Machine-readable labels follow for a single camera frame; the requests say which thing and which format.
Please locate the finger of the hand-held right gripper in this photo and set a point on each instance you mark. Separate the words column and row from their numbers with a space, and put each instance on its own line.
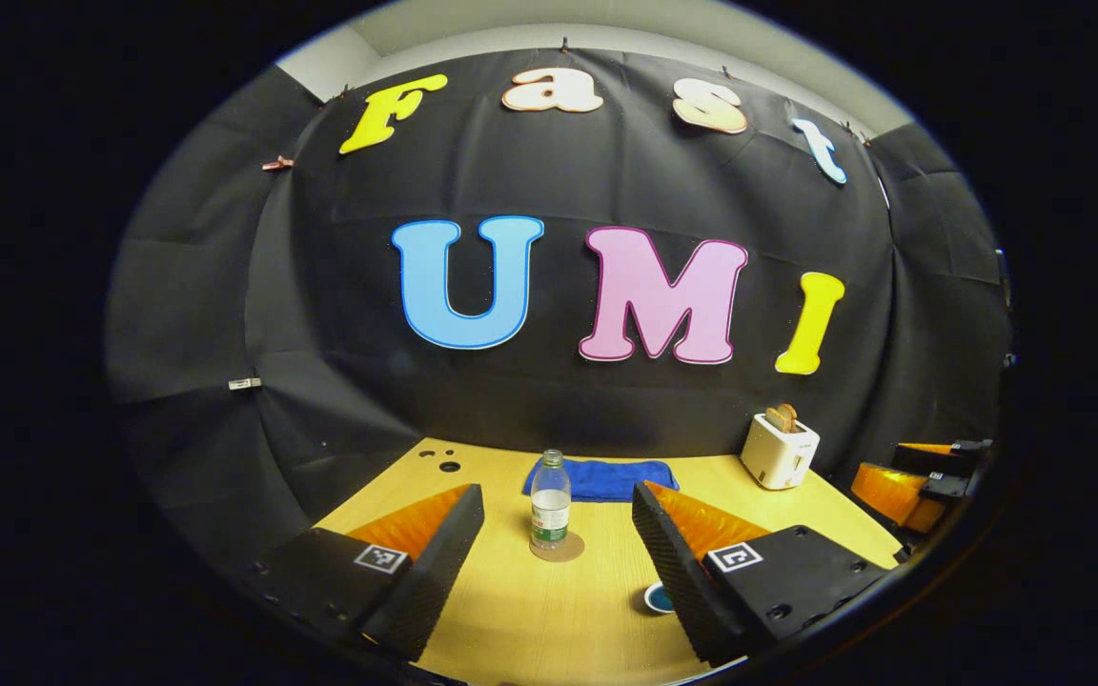
column 930, row 461
column 949, row 486

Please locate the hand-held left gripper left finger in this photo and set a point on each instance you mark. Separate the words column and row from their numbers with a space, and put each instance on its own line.
column 439, row 572

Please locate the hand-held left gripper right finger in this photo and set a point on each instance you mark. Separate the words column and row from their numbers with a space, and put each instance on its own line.
column 678, row 581

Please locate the white teacup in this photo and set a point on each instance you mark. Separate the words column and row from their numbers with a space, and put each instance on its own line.
column 647, row 598

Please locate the round brown coaster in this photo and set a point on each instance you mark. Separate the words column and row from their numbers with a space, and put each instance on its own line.
column 573, row 548

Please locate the clear plastic water bottle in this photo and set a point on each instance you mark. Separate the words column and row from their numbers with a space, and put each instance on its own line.
column 550, row 510

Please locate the blue folded towel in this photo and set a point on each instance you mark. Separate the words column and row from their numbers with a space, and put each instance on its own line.
column 616, row 479

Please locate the toasted bread slice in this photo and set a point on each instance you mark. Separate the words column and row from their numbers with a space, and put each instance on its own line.
column 790, row 415
column 775, row 420

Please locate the white toaster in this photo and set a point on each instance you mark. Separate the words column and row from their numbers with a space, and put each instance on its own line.
column 778, row 457

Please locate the black backdrop cloth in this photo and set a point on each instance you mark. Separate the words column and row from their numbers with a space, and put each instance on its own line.
column 559, row 400

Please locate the white cloth clip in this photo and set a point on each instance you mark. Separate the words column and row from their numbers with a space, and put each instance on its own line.
column 244, row 383

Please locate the copper cloth clip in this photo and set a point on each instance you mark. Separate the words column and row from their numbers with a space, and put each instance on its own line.
column 277, row 164

